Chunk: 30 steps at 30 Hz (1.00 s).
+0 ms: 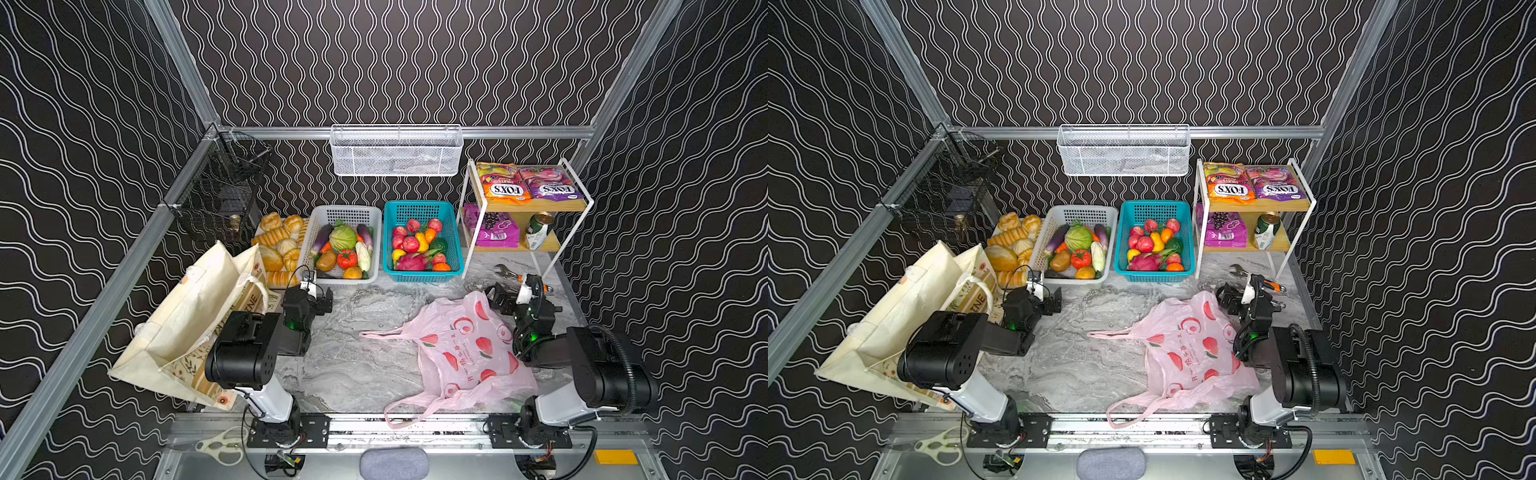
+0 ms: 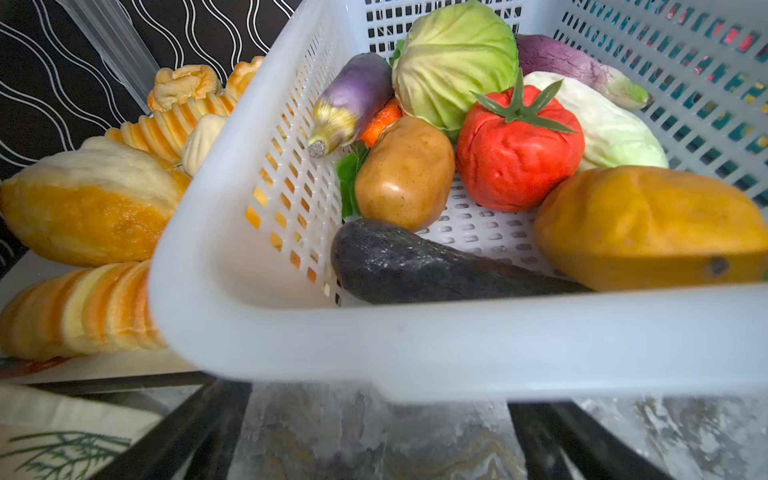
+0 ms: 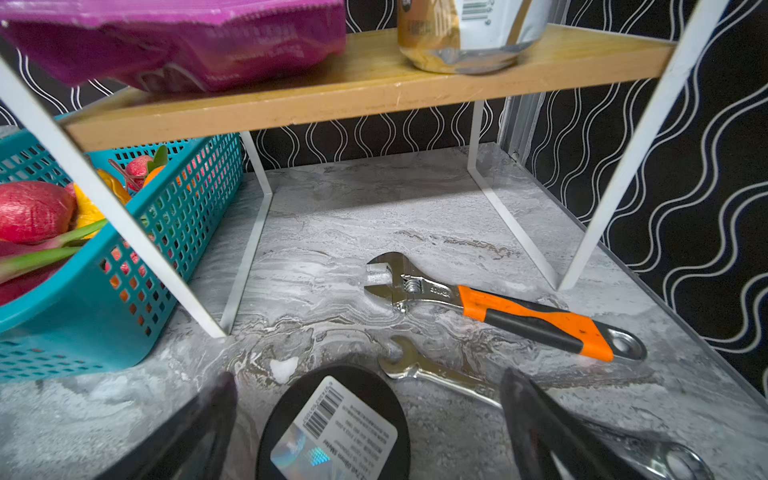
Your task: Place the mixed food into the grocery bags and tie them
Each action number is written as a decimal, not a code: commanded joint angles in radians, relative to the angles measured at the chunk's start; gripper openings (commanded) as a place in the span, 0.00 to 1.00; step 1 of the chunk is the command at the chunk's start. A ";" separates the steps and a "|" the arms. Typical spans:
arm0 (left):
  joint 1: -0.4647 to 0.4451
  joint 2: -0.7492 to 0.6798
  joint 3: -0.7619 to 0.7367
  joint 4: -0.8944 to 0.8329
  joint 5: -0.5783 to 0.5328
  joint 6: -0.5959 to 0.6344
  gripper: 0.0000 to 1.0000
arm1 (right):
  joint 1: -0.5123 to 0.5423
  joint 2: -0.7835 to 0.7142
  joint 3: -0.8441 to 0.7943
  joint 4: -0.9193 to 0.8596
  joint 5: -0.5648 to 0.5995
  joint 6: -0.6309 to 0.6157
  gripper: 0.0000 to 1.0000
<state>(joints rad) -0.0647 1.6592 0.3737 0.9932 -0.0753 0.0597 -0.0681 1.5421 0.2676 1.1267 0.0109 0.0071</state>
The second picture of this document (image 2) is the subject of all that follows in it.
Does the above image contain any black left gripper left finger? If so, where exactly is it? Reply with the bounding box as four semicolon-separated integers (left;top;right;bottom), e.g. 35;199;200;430
94;379;252;479

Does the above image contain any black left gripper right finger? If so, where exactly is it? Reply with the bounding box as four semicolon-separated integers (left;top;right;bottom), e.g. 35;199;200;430
508;401;669;480

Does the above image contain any cream canvas tote bag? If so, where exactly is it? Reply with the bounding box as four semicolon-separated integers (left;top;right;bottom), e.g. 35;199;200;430
1;383;162;479

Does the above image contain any white plastic vegetable basket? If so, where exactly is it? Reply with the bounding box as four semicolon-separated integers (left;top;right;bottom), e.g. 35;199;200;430
149;1;767;403

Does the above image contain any striped long bread front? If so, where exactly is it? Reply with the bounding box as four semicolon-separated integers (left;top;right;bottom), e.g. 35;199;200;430
1;260;167;361

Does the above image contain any striped long bread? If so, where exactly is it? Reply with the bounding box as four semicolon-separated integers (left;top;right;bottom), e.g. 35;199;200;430
1;260;167;361
105;93;237;163

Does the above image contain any yellow mango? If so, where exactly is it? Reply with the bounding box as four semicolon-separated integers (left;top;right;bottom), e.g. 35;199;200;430
534;166;767;291

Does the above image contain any dark cucumber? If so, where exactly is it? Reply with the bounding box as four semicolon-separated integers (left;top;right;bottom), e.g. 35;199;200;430
331;219;590;304

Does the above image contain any red tomato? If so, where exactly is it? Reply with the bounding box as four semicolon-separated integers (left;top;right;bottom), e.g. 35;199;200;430
457;77;585;212

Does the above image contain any brown potato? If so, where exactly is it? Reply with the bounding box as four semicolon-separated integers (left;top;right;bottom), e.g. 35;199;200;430
355;116;456;232

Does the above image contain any small white bun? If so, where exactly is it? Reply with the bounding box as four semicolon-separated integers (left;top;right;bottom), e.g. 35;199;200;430
181;114;228;177

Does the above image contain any striped long bread back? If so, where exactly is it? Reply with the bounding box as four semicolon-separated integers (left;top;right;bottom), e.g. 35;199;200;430
105;93;237;163

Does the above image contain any white green corn cob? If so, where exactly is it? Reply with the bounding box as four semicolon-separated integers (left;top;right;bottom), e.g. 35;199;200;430
524;72;669;171

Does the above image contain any twisted bun back left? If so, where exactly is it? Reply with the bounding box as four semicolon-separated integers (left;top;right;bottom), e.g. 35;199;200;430
147;65;222;111

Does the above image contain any bun back right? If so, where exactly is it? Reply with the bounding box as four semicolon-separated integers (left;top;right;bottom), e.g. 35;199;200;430
225;56;264;100

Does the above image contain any orange carrot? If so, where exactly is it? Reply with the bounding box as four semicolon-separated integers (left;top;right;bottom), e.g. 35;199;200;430
360;98;403;148

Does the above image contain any purple eggplant left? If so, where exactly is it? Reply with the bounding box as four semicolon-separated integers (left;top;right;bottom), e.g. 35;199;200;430
307;53;394;158

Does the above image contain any purple eggplant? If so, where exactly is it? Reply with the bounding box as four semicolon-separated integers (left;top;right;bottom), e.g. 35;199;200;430
307;53;394;158
515;34;652;109

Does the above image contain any purple eggplant right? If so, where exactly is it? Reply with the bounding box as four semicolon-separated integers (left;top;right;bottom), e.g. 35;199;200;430
515;34;652;109

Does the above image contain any green cabbage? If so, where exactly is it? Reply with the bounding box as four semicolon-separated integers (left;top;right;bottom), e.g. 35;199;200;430
392;1;520;142

